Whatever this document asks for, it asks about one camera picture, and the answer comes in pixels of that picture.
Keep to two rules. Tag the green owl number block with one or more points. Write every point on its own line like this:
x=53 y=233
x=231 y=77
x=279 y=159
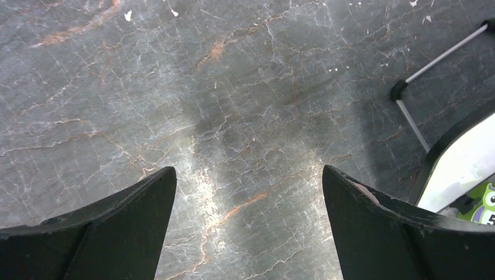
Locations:
x=480 y=208

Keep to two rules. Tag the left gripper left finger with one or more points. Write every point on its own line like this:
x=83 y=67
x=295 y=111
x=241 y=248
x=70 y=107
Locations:
x=118 y=237

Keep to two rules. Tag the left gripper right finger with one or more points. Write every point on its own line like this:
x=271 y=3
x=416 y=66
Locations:
x=381 y=237

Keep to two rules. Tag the white whiteboard black frame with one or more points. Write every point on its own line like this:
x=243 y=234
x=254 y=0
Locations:
x=457 y=165

